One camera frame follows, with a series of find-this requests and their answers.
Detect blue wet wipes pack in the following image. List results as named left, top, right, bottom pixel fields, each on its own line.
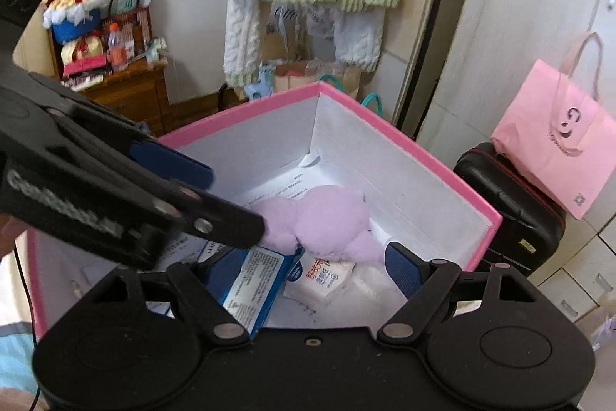
left=199, top=245, right=307, bottom=339

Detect white tissue packet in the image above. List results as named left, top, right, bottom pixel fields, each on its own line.
left=284, top=254, right=357, bottom=312

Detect pink tote bag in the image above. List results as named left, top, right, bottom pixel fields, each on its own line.
left=491, top=30, right=616, bottom=220

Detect purple plush toy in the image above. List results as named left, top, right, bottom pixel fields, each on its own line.
left=248, top=185, right=393, bottom=265

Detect black suitcase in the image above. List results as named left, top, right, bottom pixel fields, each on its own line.
left=452, top=141, right=567, bottom=278

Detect red gift box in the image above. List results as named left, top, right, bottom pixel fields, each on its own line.
left=60, top=33, right=109, bottom=81

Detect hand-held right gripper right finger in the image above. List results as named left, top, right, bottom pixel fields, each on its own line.
left=378, top=242, right=546, bottom=340

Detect wicker basket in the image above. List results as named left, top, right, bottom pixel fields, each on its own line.
left=101, top=0, right=153, bottom=56

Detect black cable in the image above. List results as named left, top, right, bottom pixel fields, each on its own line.
left=13, top=242, right=42, bottom=411

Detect white fleece pajama pants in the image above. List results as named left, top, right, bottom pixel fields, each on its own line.
left=224, top=0, right=386, bottom=87

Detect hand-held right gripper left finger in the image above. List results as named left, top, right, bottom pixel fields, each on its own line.
left=72, top=263, right=252, bottom=340

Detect blue wrapped flower bouquet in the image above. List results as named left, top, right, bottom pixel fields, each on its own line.
left=42, top=0, right=105, bottom=47

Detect wooden nightstand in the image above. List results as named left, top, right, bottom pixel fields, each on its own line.
left=43, top=0, right=172, bottom=138

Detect pink cardboard storage box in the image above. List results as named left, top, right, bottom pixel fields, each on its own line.
left=26, top=81, right=504, bottom=341

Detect black clothes rack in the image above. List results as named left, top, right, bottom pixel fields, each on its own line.
left=392, top=0, right=464, bottom=138

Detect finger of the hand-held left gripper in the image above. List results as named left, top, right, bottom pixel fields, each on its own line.
left=29, top=71, right=216, bottom=190
left=139, top=179, right=267, bottom=249

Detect orange drink bottle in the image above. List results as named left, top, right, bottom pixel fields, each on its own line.
left=107, top=23, right=132, bottom=73

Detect light blue cloth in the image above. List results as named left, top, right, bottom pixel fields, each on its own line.
left=0, top=323, right=37, bottom=393

